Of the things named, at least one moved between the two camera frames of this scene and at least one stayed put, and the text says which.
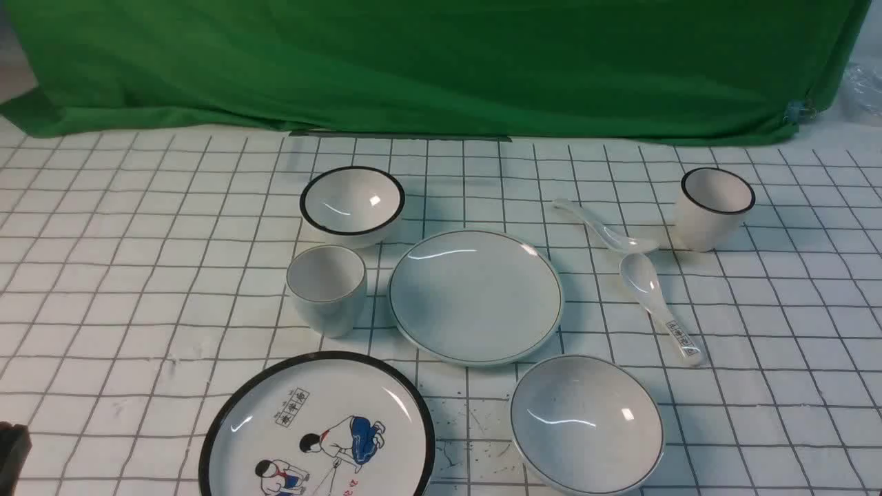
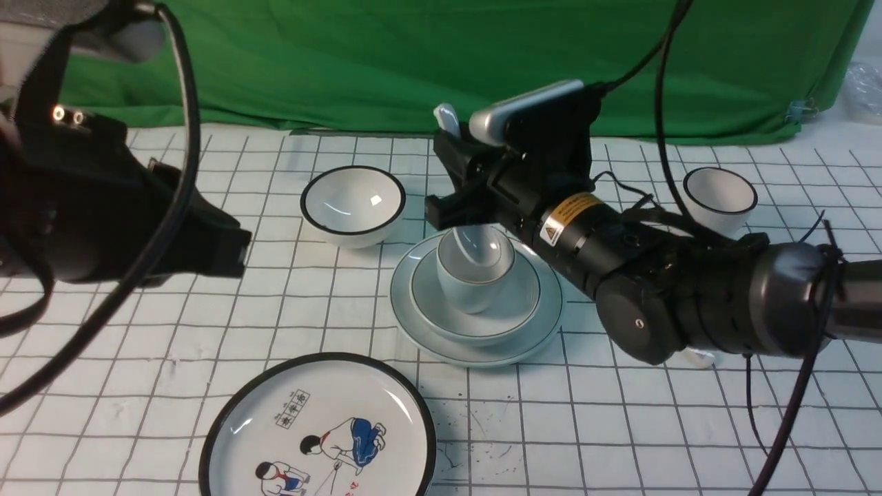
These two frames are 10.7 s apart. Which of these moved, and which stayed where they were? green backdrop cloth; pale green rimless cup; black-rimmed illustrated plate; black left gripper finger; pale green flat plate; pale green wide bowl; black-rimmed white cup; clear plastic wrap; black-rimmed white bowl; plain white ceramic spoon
Moved: black left gripper finger; pale green rimless cup; pale green wide bowl; plain white ceramic spoon
Stayed: black-rimmed white cup; green backdrop cloth; black-rimmed white bowl; pale green flat plate; black-rimmed illustrated plate; clear plastic wrap
